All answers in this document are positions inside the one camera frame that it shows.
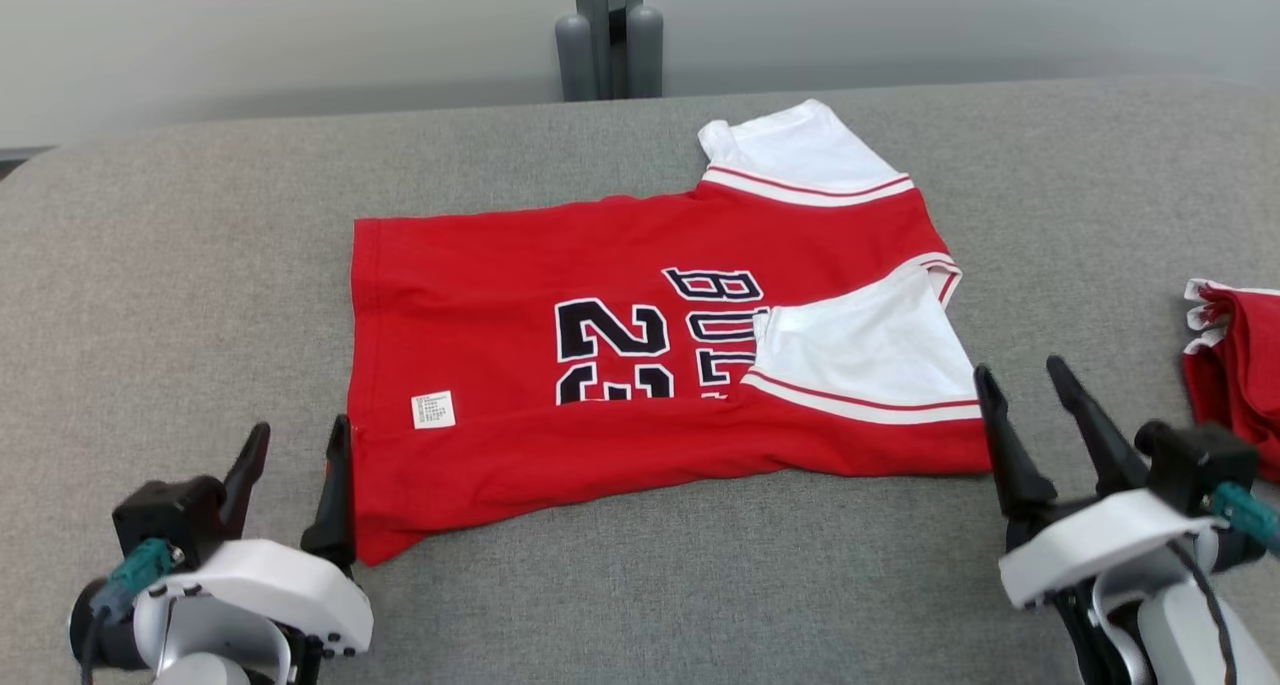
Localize grey rounded post foot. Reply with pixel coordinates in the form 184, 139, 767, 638
626, 4, 665, 99
555, 13, 599, 103

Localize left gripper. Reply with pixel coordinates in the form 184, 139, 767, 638
148, 414, 375, 685

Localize teal plug right camera cable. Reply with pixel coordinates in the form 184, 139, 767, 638
1208, 481, 1280, 558

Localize teal plug camera cable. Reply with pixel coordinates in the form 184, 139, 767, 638
78, 538, 185, 685
1208, 481, 1280, 558

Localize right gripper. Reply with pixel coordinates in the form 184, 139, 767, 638
972, 354, 1229, 685

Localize red basketball jersey white sleeves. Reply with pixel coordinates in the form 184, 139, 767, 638
347, 98, 993, 568

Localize red garment white scalloped trim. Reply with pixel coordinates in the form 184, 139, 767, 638
1182, 278, 1280, 484

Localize teal plug left camera cable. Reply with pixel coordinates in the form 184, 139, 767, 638
78, 538, 185, 685

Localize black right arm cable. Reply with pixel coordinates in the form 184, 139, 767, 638
1168, 540, 1233, 685

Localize grey metal partition post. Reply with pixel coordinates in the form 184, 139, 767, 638
572, 0, 645, 101

